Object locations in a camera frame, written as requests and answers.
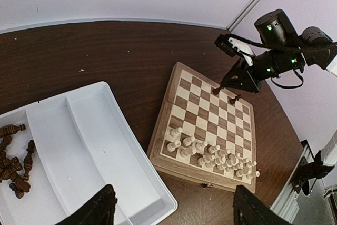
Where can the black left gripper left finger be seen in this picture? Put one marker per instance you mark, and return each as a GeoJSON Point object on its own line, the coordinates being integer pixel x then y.
{"type": "Point", "coordinates": [100, 209]}

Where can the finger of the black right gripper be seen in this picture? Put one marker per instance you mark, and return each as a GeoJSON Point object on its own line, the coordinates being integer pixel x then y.
{"type": "Point", "coordinates": [232, 78]}

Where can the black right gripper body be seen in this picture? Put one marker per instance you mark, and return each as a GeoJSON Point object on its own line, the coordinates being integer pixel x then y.
{"type": "Point", "coordinates": [271, 64]}

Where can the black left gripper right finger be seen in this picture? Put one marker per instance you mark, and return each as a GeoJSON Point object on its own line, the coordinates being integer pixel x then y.
{"type": "Point", "coordinates": [248, 209]}

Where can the dark chess piece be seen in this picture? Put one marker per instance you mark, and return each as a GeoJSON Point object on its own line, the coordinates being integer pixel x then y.
{"type": "Point", "coordinates": [216, 91]}
{"type": "Point", "coordinates": [232, 101]}

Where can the wooden chess board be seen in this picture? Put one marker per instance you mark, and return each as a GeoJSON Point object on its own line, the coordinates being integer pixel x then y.
{"type": "Point", "coordinates": [189, 102]}

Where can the white chess pieces group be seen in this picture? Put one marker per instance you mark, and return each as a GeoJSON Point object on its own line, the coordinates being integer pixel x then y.
{"type": "Point", "coordinates": [229, 154]}

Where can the pile of dark chess pieces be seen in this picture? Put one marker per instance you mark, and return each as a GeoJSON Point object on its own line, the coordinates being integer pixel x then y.
{"type": "Point", "coordinates": [11, 168]}

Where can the white plastic sorting tray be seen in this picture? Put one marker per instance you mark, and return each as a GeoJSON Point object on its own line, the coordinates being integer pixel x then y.
{"type": "Point", "coordinates": [82, 143]}

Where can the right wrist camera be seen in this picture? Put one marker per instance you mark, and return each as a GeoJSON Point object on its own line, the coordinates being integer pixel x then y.
{"type": "Point", "coordinates": [233, 46]}

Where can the aluminium front frame rail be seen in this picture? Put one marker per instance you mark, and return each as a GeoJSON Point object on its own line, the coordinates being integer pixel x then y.
{"type": "Point", "coordinates": [286, 205]}

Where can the aluminium right corner post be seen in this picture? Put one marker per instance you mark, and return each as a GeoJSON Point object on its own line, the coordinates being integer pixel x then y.
{"type": "Point", "coordinates": [252, 1]}

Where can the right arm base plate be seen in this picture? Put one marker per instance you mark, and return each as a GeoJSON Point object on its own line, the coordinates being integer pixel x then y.
{"type": "Point", "coordinates": [307, 171]}

